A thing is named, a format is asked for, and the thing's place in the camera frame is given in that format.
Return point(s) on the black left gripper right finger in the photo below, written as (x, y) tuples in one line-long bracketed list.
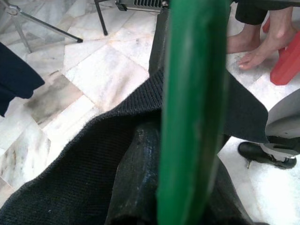
[(225, 201)]

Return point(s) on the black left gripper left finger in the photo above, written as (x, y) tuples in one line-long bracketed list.
[(138, 175)]

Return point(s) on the black shirt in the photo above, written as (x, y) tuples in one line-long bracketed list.
[(82, 164)]

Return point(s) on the green plastic hanger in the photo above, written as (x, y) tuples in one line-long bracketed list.
[(192, 93)]

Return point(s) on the navy shirt with red trim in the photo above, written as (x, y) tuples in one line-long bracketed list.
[(16, 77)]

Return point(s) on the red plastic stool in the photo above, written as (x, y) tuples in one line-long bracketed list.
[(288, 63)]

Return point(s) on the bare person foot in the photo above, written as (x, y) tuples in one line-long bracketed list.
[(264, 51), (243, 42)]

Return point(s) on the black vented appliance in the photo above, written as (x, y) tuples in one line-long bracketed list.
[(140, 3)]

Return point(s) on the metal clothes rack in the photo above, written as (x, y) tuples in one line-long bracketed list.
[(47, 24)]

